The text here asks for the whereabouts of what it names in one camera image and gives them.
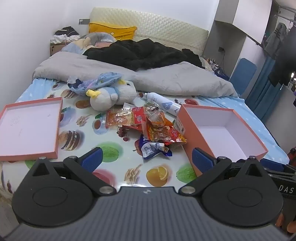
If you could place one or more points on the brown cardboard box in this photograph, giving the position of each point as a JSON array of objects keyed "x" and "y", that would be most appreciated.
[{"x": 56, "y": 49}]

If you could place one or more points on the white blue plush toy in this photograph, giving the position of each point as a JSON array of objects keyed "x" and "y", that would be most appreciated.
[{"x": 111, "y": 95}]

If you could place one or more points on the blue curtain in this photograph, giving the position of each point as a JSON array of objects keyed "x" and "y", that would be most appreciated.
[{"x": 263, "y": 88}]

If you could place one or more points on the black coat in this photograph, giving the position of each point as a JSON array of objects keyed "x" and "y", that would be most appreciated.
[{"x": 138, "y": 53}]

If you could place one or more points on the white wall cabinet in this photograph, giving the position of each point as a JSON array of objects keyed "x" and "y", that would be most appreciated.
[{"x": 231, "y": 11}]

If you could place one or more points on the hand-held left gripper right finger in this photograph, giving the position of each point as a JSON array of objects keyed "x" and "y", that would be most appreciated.
[{"x": 201, "y": 160}]

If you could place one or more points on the pile of clothes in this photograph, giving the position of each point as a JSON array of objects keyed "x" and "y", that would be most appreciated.
[{"x": 66, "y": 34}]

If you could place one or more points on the blue printed plastic bag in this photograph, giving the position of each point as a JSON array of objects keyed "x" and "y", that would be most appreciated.
[{"x": 97, "y": 82}]

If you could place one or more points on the blue white snack packet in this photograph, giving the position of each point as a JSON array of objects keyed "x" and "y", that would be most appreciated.
[{"x": 151, "y": 148}]

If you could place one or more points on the grey hanging garment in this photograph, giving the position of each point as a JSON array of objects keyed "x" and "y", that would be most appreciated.
[{"x": 276, "y": 39}]

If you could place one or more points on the yellow pillow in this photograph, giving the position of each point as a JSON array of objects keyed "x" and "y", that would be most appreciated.
[{"x": 108, "y": 30}]

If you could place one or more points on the black hanging garment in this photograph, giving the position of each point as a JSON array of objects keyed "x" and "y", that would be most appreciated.
[{"x": 285, "y": 60}]

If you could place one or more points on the pastel cartoon pillow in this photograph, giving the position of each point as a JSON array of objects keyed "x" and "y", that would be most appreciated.
[{"x": 92, "y": 39}]

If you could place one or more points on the clear orange strips snack packet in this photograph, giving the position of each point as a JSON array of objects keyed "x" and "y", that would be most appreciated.
[{"x": 118, "y": 118}]

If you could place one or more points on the orange clear cake snack packet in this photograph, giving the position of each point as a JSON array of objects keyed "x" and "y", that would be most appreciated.
[{"x": 158, "y": 117}]

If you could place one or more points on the person's right hand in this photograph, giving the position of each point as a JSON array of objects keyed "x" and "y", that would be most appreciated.
[{"x": 281, "y": 221}]

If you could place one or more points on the metal clothes rail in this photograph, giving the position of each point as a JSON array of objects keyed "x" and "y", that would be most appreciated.
[{"x": 285, "y": 12}]

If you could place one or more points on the red white label snack packet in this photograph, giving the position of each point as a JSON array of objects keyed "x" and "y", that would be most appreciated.
[{"x": 139, "y": 115}]

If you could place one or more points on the pink cardboard box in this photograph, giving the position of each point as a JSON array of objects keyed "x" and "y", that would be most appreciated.
[{"x": 219, "y": 139}]

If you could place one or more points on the silver grey snack bag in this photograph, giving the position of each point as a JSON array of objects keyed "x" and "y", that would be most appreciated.
[{"x": 128, "y": 107}]

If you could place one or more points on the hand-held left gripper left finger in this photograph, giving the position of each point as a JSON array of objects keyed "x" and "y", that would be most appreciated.
[{"x": 92, "y": 158}]

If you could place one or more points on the black fluffy garment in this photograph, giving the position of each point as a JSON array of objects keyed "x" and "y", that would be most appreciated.
[{"x": 193, "y": 58}]

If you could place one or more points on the orange red snack packet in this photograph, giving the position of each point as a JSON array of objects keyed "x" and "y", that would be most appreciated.
[{"x": 161, "y": 133}]

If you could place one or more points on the cream padded headboard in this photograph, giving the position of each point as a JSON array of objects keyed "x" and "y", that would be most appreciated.
[{"x": 161, "y": 27}]

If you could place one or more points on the blue chair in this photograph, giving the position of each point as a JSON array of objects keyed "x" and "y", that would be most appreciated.
[{"x": 244, "y": 74}]

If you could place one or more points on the grey pillow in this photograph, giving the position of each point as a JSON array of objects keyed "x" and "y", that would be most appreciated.
[{"x": 173, "y": 78}]

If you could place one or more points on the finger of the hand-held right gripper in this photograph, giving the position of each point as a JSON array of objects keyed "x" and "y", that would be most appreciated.
[
  {"x": 282, "y": 176},
  {"x": 272, "y": 165}
]

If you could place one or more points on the cluster of small bottles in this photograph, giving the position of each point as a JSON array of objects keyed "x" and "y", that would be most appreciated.
[{"x": 215, "y": 67}]

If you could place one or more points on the red foil snack packet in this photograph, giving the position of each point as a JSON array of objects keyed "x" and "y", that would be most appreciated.
[{"x": 131, "y": 128}]

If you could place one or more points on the pink box lid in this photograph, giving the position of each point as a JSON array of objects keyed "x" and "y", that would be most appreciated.
[{"x": 30, "y": 129}]

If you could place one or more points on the white spray bottle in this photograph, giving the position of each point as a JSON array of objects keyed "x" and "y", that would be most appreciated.
[{"x": 159, "y": 100}]

